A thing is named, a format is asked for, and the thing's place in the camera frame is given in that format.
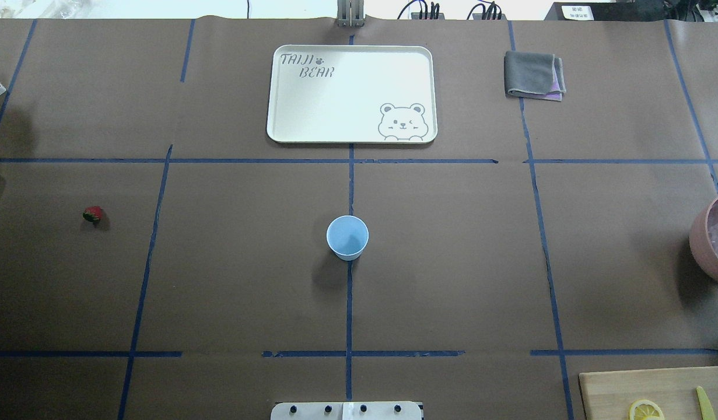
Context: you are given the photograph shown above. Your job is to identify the pink ice bowl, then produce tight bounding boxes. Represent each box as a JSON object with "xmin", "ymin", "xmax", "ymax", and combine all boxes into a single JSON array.
[{"xmin": 689, "ymin": 197, "xmax": 718, "ymax": 282}]

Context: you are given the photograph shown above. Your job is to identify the light blue plastic cup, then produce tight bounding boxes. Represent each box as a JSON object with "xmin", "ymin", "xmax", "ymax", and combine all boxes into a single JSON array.
[{"xmin": 326, "ymin": 215, "xmax": 369, "ymax": 261}]

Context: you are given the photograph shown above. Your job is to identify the yellow plastic knife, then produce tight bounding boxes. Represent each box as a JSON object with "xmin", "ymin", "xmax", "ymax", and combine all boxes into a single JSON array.
[{"xmin": 695, "ymin": 386, "xmax": 716, "ymax": 420}]

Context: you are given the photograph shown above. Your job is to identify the wooden cutting board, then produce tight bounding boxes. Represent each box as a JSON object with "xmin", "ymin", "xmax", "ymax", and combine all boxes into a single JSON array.
[{"xmin": 579, "ymin": 366, "xmax": 718, "ymax": 419}]

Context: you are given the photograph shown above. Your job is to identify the purple folded cloth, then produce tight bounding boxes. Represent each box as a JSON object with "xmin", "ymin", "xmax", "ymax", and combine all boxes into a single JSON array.
[{"xmin": 530, "ymin": 80, "xmax": 566, "ymax": 103}]

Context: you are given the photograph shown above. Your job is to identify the grey folded cloth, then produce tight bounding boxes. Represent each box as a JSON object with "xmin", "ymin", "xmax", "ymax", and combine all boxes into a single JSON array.
[{"xmin": 505, "ymin": 50, "xmax": 566, "ymax": 99}]

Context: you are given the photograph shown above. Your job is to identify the cream bear serving tray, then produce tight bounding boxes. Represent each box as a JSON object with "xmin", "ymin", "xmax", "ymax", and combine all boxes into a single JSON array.
[{"xmin": 267, "ymin": 44, "xmax": 438, "ymax": 145}]

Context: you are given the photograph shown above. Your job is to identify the red strawberry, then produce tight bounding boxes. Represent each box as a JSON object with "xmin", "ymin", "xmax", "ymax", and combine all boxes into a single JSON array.
[{"xmin": 82, "ymin": 206, "xmax": 104, "ymax": 225}]

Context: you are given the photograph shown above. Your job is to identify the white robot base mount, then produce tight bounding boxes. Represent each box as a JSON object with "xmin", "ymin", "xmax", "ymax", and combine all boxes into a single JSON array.
[{"xmin": 270, "ymin": 401, "xmax": 425, "ymax": 419}]

